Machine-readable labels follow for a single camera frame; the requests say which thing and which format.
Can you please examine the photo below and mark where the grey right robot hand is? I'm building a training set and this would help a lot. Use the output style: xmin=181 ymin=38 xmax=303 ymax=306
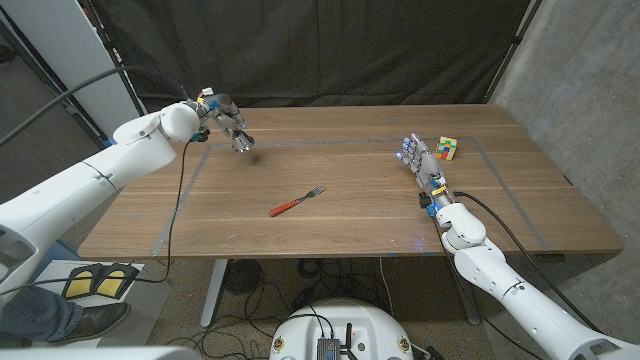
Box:
xmin=397 ymin=132 xmax=451 ymax=204

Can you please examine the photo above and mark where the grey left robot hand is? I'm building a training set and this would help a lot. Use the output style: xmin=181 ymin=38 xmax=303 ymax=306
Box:
xmin=194 ymin=92 xmax=249 ymax=140

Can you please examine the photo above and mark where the silver handbell with black handle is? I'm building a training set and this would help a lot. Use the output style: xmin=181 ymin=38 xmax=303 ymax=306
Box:
xmin=231 ymin=128 xmax=256 ymax=154

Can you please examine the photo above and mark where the multicolour puzzle cube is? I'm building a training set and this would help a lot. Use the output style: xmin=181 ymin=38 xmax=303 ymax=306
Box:
xmin=433 ymin=135 xmax=459 ymax=162

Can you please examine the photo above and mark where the black backdrop curtain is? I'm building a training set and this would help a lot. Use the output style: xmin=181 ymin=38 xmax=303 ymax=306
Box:
xmin=82 ymin=0 xmax=544 ymax=139

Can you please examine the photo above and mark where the backdrop stand pole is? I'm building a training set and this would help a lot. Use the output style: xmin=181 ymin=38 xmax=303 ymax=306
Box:
xmin=483 ymin=0 xmax=544 ymax=105
xmin=78 ymin=0 xmax=160 ymax=146

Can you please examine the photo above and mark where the grey table leg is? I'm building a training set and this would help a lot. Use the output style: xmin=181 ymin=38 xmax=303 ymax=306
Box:
xmin=447 ymin=255 xmax=482 ymax=326

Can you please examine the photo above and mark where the round black fan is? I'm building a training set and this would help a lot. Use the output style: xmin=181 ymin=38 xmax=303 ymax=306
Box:
xmin=223 ymin=258 xmax=265 ymax=296

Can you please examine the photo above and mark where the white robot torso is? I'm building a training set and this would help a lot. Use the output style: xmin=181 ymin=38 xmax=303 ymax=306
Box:
xmin=268 ymin=298 xmax=415 ymax=360

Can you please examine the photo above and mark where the white table leg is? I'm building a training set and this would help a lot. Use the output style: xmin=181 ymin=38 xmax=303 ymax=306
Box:
xmin=199 ymin=258 xmax=230 ymax=329

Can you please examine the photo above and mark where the white pedal platform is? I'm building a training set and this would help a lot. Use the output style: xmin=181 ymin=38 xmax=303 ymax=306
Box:
xmin=32 ymin=258 xmax=172 ymax=349

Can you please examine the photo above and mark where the yellow and black foot pedal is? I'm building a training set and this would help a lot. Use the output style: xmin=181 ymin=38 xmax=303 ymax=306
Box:
xmin=60 ymin=263 xmax=104 ymax=300
xmin=94 ymin=263 xmax=141 ymax=299

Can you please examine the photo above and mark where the grey box on torso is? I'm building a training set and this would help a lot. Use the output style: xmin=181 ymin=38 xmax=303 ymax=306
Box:
xmin=316 ymin=337 xmax=342 ymax=360

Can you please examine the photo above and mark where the person's leg in blue jeans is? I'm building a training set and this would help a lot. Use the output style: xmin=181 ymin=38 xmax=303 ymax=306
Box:
xmin=0 ymin=284 xmax=85 ymax=347

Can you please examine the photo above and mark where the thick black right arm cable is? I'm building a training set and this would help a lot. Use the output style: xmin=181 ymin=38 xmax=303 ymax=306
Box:
xmin=452 ymin=190 xmax=605 ymax=335

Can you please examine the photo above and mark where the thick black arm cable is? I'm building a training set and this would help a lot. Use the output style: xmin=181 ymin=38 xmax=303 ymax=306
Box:
xmin=0 ymin=64 xmax=191 ymax=149
xmin=452 ymin=190 xmax=605 ymax=335

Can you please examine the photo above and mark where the fork with red handle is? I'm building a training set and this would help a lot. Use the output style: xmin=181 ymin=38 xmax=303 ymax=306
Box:
xmin=268 ymin=184 xmax=326 ymax=218

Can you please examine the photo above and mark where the thin black left wrist cable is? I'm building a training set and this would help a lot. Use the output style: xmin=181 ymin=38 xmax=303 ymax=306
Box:
xmin=0 ymin=139 xmax=194 ymax=297

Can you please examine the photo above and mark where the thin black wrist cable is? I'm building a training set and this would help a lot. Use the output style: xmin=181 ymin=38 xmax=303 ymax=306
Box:
xmin=0 ymin=139 xmax=194 ymax=297
xmin=428 ymin=212 xmax=545 ymax=360

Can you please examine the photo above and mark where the white floor cable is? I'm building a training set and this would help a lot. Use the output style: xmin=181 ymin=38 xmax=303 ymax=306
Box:
xmin=378 ymin=257 xmax=397 ymax=317

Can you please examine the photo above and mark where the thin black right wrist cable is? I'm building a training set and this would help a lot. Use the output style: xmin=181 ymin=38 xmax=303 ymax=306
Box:
xmin=428 ymin=212 xmax=545 ymax=360

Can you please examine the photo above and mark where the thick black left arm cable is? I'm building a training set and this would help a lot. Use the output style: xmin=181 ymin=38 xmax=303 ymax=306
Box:
xmin=0 ymin=64 xmax=191 ymax=149

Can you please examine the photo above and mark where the white wall panel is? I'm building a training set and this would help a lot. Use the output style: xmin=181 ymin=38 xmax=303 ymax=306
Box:
xmin=0 ymin=0 xmax=156 ymax=159

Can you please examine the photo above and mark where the tangle of black floor cables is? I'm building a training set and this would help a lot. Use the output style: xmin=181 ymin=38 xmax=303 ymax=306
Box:
xmin=164 ymin=257 xmax=391 ymax=360

